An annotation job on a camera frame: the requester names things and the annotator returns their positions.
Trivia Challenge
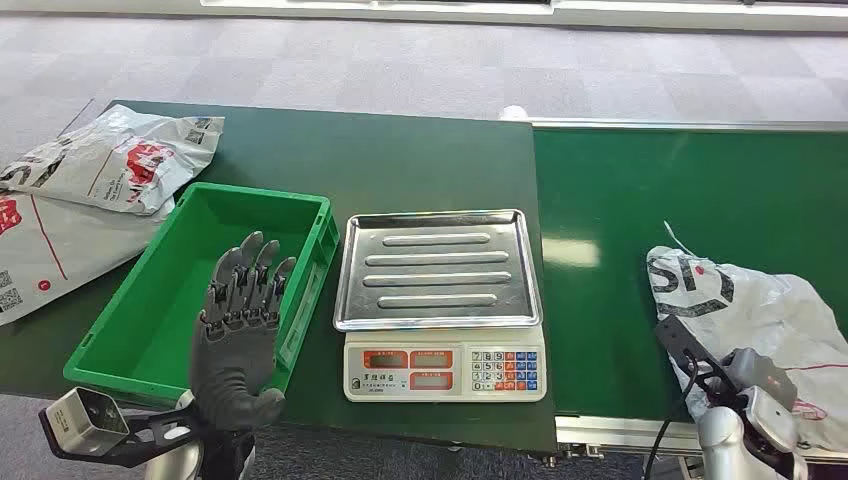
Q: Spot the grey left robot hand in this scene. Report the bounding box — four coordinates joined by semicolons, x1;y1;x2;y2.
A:
190;230;298;435

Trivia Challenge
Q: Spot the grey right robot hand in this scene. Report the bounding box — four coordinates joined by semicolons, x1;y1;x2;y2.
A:
722;347;800;413

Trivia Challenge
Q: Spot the green plastic bin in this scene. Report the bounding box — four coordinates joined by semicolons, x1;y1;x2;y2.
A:
62;182;340;409

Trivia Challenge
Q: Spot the white electronic scale body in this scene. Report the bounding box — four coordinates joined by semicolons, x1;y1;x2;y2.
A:
343;323;549;404

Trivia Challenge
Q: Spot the large flat white courier bag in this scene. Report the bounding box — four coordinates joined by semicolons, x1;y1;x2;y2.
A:
0;192;177;327

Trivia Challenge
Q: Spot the white courier bag red logo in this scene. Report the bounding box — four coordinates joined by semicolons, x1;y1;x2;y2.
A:
0;104;225;217

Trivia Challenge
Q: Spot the steel scale tray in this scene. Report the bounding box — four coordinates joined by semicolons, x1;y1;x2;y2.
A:
333;208;545;333

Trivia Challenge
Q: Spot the dark green table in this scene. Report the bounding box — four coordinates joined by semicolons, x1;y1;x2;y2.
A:
0;99;558;455

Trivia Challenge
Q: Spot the black right camera bracket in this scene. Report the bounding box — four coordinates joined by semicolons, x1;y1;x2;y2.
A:
654;315;737;405

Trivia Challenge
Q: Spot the black camera bracket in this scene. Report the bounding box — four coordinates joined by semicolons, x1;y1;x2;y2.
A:
654;315;737;405
38;404;203;470

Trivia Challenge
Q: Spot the black left camera bracket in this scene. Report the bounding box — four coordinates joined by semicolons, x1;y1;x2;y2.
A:
38;404;203;470

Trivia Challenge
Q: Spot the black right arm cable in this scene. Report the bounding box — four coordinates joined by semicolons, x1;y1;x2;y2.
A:
641;354;704;480

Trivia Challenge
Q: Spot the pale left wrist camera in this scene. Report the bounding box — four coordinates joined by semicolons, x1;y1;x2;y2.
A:
44;387;130;457

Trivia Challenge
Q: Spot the white wall ledge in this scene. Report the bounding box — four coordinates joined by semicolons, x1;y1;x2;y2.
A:
198;0;848;33

